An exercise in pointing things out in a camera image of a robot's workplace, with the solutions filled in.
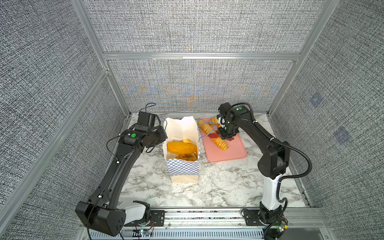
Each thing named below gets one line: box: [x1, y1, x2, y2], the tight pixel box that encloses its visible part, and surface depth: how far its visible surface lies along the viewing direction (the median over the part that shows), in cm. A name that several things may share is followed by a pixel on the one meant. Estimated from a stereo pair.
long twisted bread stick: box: [198, 119, 229, 151], surface depth 97 cm
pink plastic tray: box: [200, 118, 247, 163], surface depth 98 cm
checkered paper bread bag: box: [162, 116, 200, 183], surface depth 77 cm
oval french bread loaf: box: [167, 141, 198, 155], surface depth 84 cm
